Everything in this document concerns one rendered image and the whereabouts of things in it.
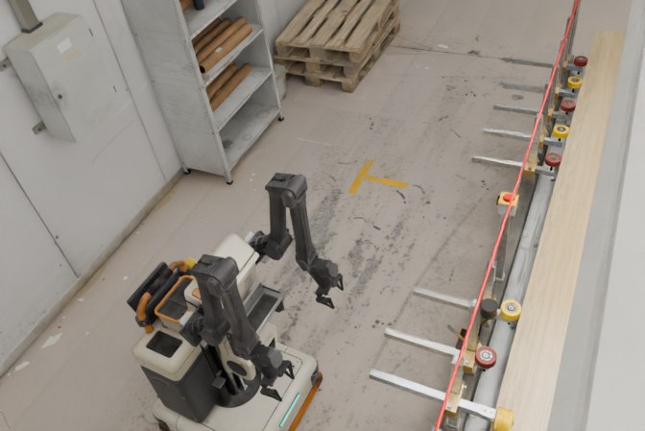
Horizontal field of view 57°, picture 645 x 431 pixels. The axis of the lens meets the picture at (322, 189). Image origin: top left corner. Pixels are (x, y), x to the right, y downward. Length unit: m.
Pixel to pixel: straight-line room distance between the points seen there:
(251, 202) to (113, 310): 1.23
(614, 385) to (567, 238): 2.29
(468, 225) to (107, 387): 2.48
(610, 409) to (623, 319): 0.10
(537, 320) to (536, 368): 0.22
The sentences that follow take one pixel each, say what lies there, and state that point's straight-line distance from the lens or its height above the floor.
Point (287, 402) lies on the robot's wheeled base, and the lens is 3.11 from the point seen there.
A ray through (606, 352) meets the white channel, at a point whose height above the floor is 2.46.
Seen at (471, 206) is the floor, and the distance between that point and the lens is 4.26.
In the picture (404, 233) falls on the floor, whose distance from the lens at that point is 4.07.
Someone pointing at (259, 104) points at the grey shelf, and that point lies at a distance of 5.24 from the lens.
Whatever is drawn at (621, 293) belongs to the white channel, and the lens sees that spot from 0.68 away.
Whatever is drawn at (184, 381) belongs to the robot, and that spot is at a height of 0.67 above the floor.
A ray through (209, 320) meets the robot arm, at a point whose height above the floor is 1.33.
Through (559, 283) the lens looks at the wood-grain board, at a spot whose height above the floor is 0.90.
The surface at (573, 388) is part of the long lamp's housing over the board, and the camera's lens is 0.71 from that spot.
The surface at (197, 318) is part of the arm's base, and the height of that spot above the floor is 1.23.
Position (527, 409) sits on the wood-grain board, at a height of 0.90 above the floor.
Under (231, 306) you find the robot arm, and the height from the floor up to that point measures 1.47.
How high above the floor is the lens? 2.97
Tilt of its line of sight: 42 degrees down
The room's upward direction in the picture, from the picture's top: 9 degrees counter-clockwise
